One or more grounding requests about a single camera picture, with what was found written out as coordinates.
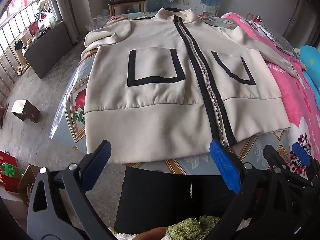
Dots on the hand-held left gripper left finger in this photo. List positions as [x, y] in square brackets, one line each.
[100, 158]

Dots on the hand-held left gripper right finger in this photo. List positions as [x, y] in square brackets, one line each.
[225, 166]

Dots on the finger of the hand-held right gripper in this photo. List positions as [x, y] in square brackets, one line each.
[301, 153]
[273, 156]

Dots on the beige zip jacket black trim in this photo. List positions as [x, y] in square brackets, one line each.
[155, 120]

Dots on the person's left hand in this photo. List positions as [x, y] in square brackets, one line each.
[151, 233]

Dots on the blue fruit-print tablecloth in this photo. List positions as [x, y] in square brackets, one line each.
[79, 127]

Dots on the pink printed blanket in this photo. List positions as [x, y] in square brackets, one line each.
[295, 95]

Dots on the person's green plush top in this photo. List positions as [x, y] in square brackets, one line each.
[190, 227]

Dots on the green packet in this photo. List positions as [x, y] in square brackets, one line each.
[10, 171]

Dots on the blue pillow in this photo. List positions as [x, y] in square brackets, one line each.
[310, 60]

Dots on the red box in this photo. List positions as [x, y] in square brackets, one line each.
[7, 185]

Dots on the grey lace-trimmed cloth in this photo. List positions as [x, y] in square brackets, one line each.
[277, 38]

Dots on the dark grey cabinet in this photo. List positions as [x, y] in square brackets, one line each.
[47, 50]

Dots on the white plastic bag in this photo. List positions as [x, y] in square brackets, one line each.
[96, 23]

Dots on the white water dispenser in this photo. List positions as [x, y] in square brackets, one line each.
[208, 12]

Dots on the grey curtain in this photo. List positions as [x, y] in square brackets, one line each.
[65, 5]

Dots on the white wall socket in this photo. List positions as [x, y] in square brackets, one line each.
[184, 1]

